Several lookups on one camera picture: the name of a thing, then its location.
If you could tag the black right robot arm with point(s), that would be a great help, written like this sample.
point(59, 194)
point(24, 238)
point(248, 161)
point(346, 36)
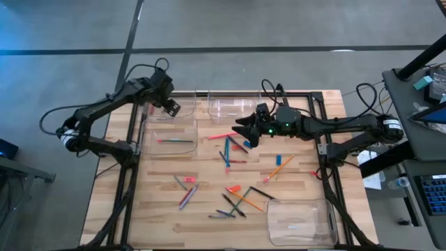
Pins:
point(348, 122)

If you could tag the grey desk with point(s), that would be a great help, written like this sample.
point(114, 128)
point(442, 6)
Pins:
point(414, 209)

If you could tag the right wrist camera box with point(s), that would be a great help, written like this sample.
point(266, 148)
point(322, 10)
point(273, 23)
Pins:
point(263, 109)

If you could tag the grey metal bracket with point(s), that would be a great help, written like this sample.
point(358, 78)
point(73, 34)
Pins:
point(322, 149)

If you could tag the blue-lit dark device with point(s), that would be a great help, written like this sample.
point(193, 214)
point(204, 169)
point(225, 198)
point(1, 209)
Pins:
point(8, 150)

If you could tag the black pole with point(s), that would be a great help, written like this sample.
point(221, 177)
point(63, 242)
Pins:
point(421, 57)

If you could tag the backlit keyboard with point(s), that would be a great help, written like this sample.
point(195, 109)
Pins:
point(435, 195)

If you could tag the green pencil with pink eraser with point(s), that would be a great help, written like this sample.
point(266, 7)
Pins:
point(174, 141)

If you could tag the black clear-barrel pen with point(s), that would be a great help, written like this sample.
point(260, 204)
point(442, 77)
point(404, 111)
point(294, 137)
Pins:
point(233, 205)

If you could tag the grey side table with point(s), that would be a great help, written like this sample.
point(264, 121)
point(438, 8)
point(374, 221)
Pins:
point(400, 104)

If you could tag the blue crayon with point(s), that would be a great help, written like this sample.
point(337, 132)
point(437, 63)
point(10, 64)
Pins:
point(225, 213)
point(165, 119)

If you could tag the blue ballpoint pen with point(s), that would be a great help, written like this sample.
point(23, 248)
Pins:
point(222, 156)

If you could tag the red crayon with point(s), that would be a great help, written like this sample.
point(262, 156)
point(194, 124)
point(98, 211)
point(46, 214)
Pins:
point(152, 109)
point(185, 196)

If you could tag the small black floor object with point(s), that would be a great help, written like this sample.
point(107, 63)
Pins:
point(404, 222)

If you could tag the blue eraser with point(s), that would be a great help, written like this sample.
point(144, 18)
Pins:
point(246, 144)
point(278, 160)

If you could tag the black stapler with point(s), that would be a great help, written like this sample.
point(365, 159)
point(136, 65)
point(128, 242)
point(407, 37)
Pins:
point(284, 99)

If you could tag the pink printed eraser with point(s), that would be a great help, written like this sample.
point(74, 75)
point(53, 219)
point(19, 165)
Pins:
point(189, 179)

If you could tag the orange-red printed eraser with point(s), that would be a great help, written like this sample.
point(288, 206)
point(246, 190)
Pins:
point(236, 147)

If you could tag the teal box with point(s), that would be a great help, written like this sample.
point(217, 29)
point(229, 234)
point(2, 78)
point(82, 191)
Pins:
point(422, 83)

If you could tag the teal pencil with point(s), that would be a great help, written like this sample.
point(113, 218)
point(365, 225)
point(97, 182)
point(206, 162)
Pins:
point(227, 153)

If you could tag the white paper sheet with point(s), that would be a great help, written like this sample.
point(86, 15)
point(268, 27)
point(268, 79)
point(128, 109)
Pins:
point(373, 181)

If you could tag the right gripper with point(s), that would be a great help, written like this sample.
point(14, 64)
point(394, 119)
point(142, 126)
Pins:
point(285, 122)

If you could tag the slim black pen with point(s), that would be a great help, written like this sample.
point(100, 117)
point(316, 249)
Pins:
point(261, 192)

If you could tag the dark pen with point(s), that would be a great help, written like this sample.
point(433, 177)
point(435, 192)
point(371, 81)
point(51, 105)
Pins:
point(238, 144)

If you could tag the black device box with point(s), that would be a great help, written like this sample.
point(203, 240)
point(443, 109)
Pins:
point(437, 87)

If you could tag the black support beam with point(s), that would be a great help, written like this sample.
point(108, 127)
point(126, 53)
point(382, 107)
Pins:
point(386, 160)

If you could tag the small red clip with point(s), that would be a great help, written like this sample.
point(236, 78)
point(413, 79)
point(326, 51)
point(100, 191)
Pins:
point(314, 173)

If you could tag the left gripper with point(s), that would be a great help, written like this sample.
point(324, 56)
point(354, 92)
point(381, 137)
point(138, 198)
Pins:
point(162, 87)

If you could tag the plain orange eraser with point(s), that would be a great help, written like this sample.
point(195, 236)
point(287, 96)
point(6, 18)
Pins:
point(235, 188)

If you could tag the orange pencil with pink eraser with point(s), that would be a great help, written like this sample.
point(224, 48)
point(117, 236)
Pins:
point(247, 201)
point(278, 168)

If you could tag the clear plastic bin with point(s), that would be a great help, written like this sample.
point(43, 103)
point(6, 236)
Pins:
point(226, 104)
point(188, 104)
point(299, 216)
point(174, 132)

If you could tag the light blue pen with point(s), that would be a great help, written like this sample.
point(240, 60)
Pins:
point(190, 197)

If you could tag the clear water bottle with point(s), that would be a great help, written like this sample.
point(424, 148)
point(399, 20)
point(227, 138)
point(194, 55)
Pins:
point(399, 183)

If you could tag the laptop with blue screen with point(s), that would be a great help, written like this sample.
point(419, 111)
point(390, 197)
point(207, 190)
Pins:
point(432, 115)

